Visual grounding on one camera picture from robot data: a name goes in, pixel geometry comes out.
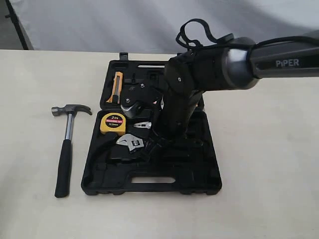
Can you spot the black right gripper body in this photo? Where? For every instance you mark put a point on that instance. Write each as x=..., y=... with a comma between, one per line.
x=175, y=115

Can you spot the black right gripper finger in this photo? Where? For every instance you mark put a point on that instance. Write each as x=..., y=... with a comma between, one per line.
x=153, y=150

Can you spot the black adjustable wrench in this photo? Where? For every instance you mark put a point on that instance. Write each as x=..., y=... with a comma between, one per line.
x=133, y=142

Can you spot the steel claw hammer black grip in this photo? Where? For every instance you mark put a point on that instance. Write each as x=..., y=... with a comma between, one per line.
x=62, y=188

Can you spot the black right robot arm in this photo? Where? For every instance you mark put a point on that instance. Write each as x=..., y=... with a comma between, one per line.
x=237, y=66

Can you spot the black plastic tool case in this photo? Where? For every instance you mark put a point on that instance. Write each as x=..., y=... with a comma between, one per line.
x=112, y=169

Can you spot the yellow tape measure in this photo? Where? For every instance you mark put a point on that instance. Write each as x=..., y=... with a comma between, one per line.
x=113, y=122

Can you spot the orange utility knife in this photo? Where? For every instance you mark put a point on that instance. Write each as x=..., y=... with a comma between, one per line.
x=117, y=88

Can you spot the white backdrop cloth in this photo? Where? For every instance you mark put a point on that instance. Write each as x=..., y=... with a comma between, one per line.
x=150, y=26

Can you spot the black backdrop stand pole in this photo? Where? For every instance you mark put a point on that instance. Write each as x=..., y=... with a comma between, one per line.
x=16, y=23

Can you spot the orange handled pliers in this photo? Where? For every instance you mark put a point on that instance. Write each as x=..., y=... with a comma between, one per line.
x=145, y=124

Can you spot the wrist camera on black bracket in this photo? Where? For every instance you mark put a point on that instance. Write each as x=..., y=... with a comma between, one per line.
x=136, y=98

